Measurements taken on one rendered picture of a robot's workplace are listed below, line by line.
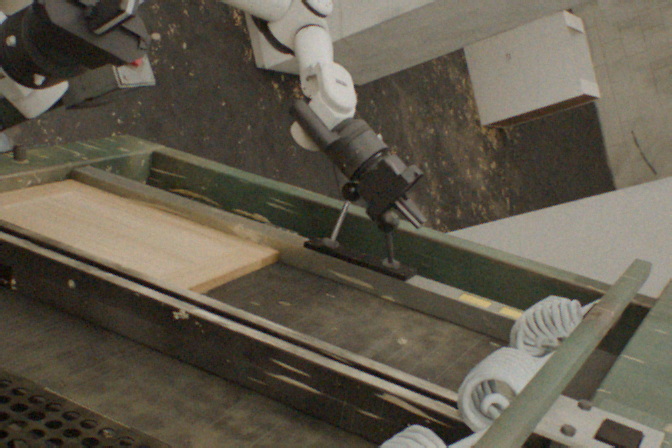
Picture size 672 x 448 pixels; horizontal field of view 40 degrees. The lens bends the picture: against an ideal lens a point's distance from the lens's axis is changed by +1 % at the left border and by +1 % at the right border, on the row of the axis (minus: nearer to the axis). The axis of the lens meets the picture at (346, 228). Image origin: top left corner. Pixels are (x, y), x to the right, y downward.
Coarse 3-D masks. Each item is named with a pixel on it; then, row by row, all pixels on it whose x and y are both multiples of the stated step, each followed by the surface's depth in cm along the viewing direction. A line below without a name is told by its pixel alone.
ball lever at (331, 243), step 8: (344, 184) 162; (352, 184) 161; (344, 192) 161; (352, 192) 161; (352, 200) 161; (344, 208) 161; (344, 216) 161; (336, 224) 161; (336, 232) 161; (328, 240) 160
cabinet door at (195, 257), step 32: (32, 192) 170; (64, 192) 174; (96, 192) 177; (32, 224) 156; (64, 224) 158; (96, 224) 161; (128, 224) 164; (160, 224) 166; (192, 224) 169; (128, 256) 149; (160, 256) 151; (192, 256) 154; (224, 256) 155; (256, 256) 158; (192, 288) 141
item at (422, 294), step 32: (128, 192) 176; (160, 192) 177; (224, 224) 167; (256, 224) 168; (288, 256) 162; (320, 256) 159; (384, 288) 154; (416, 288) 152; (448, 288) 153; (448, 320) 150; (480, 320) 147; (512, 320) 145
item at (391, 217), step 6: (384, 210) 148; (390, 210) 148; (378, 216) 148; (384, 216) 147; (390, 216) 147; (396, 216) 148; (378, 222) 148; (384, 222) 147; (390, 222) 147; (396, 222) 147; (378, 228) 148; (384, 228) 147; (390, 228) 147; (396, 228) 148; (390, 234) 150; (390, 240) 151; (390, 246) 152; (390, 252) 153; (390, 258) 154; (384, 264) 155; (390, 264) 155; (396, 264) 155
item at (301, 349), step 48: (0, 240) 132; (48, 240) 134; (48, 288) 130; (96, 288) 125; (144, 288) 124; (144, 336) 123; (192, 336) 119; (240, 336) 116; (288, 336) 117; (528, 336) 98; (288, 384) 114; (336, 384) 110; (384, 384) 109; (432, 384) 111; (384, 432) 108; (576, 432) 98
